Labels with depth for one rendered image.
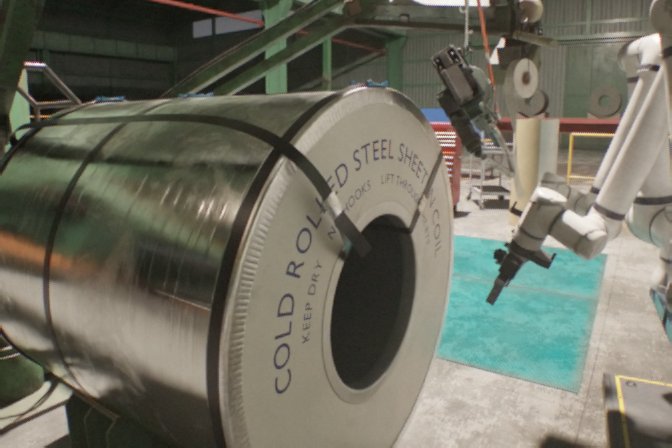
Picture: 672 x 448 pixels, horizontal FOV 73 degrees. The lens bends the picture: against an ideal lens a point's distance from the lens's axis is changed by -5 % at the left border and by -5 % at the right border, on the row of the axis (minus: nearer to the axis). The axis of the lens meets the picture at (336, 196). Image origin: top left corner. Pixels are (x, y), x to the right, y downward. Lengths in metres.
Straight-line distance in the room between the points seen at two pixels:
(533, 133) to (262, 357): 5.22
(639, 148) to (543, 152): 4.60
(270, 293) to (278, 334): 0.10
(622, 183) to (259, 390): 1.03
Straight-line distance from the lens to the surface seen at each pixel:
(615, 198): 1.42
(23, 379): 2.66
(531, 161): 5.96
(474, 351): 2.87
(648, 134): 1.39
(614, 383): 2.11
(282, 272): 0.99
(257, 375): 1.01
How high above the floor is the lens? 1.28
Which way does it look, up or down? 9 degrees down
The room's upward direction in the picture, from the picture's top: straight up
